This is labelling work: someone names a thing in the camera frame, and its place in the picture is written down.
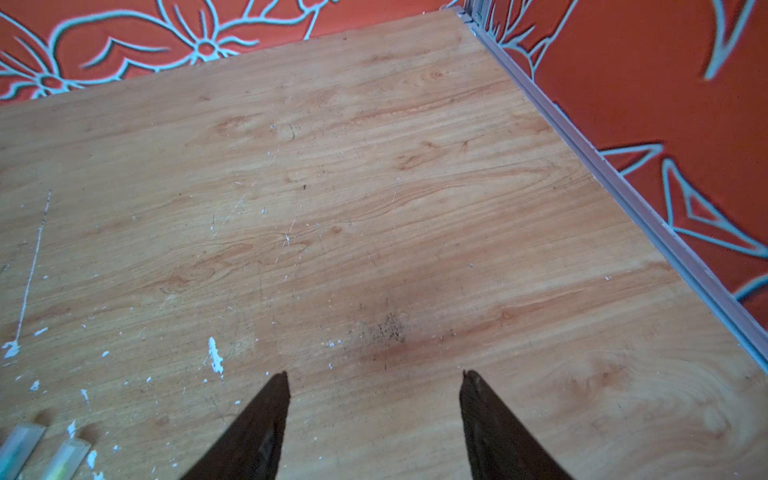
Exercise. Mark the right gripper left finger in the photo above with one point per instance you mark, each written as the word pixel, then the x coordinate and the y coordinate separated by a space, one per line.
pixel 250 448

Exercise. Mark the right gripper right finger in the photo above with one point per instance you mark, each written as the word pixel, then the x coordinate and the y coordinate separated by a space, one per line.
pixel 498 445

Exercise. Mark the clear pen cap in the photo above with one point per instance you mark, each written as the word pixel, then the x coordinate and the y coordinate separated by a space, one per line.
pixel 66 460
pixel 18 447

